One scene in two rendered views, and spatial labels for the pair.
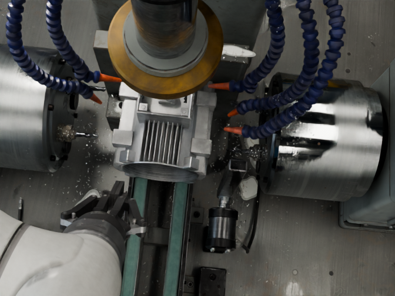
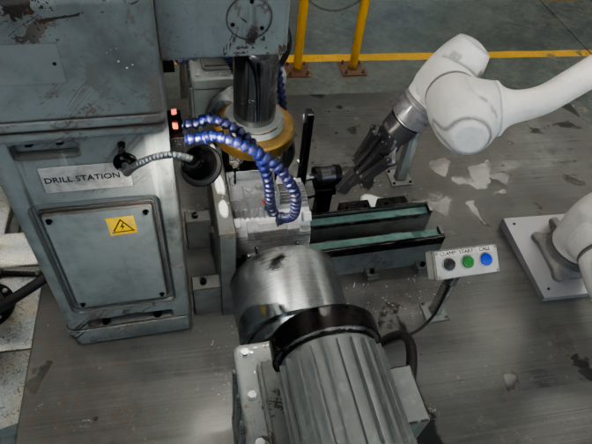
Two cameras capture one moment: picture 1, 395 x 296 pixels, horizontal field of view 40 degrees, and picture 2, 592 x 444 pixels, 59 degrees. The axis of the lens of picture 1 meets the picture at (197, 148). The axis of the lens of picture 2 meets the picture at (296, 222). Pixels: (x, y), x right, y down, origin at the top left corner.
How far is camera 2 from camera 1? 1.10 m
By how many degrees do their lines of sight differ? 47
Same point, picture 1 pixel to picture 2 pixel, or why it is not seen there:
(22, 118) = (314, 260)
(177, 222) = (324, 221)
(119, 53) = (274, 141)
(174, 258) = (349, 218)
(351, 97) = (229, 96)
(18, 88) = (293, 263)
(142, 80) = (289, 128)
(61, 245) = (431, 67)
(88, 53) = (187, 348)
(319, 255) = not seen: hidden behind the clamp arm
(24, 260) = (449, 66)
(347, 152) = not seen: hidden behind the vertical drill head
